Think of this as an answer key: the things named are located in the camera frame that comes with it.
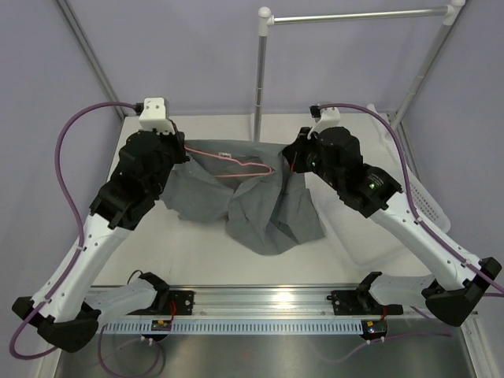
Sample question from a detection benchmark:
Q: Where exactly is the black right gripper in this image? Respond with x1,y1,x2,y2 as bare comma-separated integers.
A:
284,127,343,191

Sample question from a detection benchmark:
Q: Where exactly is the pink wire hanger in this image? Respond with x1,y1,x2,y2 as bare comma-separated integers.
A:
185,146,274,178

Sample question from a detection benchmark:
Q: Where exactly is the grey button shirt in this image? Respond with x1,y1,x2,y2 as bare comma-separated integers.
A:
161,139,324,256

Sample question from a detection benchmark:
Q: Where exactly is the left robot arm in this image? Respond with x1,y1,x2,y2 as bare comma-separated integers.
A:
12,120,189,353

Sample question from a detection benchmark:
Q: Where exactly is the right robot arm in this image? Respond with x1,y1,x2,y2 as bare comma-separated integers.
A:
282,127,502,327

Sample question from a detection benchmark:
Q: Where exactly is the white perforated plastic basket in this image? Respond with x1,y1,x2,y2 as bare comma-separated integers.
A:
316,116,450,271

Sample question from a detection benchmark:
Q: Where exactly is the metal clothes rack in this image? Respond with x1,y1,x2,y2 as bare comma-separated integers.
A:
252,1,465,141

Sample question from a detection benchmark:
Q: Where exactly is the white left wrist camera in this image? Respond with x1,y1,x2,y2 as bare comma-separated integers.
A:
139,97,175,134

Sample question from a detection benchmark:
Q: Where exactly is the aluminium corner frame post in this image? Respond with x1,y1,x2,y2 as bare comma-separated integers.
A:
54,0,119,102

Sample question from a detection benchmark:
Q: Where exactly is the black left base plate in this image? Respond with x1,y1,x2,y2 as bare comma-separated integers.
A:
163,290,195,316

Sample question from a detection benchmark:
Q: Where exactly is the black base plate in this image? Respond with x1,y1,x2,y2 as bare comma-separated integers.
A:
326,289,404,316
163,290,195,316

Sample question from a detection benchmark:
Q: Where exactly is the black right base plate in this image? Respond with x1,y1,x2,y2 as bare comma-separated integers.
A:
326,289,404,316

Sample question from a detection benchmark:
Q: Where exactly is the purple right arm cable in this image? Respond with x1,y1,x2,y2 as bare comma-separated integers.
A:
314,103,504,296

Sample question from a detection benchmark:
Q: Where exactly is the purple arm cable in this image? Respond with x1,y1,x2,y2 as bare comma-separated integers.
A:
314,103,504,296
9,101,143,359

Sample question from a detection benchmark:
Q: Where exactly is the aluminium mounting rail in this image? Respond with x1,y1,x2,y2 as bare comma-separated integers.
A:
86,285,480,318

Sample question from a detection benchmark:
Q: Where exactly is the white slotted cable duct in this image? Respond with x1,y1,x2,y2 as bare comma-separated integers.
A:
104,319,363,335

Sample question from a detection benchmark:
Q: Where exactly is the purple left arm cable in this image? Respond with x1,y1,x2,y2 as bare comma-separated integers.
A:
9,101,143,359

